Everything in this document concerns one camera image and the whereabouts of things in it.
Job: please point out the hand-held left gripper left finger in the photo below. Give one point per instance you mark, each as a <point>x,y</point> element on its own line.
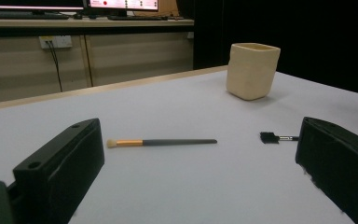
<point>59,174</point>

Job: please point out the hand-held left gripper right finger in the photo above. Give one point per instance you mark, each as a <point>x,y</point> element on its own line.
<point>341,168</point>

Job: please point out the black eyebrow comb brush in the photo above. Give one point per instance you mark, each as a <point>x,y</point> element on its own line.
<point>268,137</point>

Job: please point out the makeup brush with gold ferrule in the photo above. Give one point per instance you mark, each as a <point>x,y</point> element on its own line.
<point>167,142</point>

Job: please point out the beige square cup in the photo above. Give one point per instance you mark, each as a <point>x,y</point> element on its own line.
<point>251,73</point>

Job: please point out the wooden table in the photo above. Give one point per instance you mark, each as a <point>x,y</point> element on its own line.
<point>105,87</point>

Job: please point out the beige desk with panels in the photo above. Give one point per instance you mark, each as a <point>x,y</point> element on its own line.
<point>130,56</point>

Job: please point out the black curtain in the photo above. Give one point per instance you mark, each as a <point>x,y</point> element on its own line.
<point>307,31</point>

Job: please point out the long black keyboard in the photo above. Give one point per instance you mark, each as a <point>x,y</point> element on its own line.
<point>28,15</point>

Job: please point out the computer monitor with dark screen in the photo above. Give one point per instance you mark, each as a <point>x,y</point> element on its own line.
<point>31,3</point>

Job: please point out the short black keyboard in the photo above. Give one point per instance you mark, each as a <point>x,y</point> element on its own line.
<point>136,18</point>

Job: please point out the computer monitor with bright screen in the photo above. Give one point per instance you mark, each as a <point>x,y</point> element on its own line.
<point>124,3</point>

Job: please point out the brown cardboard box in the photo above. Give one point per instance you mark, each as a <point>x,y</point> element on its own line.
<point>167,7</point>

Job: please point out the white wall socket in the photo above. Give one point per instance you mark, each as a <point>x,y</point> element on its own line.
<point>60,41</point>

